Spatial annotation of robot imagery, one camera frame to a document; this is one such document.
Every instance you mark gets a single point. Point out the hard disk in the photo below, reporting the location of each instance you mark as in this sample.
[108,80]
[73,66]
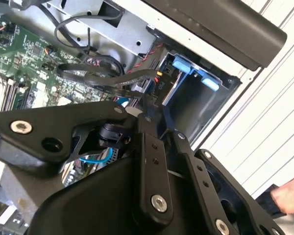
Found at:
[182,64]

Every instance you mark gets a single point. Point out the person's hand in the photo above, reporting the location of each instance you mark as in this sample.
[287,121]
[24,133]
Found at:
[291,198]

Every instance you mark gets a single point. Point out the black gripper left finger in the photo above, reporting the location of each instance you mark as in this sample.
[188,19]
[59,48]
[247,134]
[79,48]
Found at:
[152,176]

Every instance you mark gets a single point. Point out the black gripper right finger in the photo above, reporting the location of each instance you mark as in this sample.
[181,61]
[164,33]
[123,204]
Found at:
[198,176]

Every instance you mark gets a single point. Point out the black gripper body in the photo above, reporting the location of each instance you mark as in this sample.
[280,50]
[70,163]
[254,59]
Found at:
[100,208]

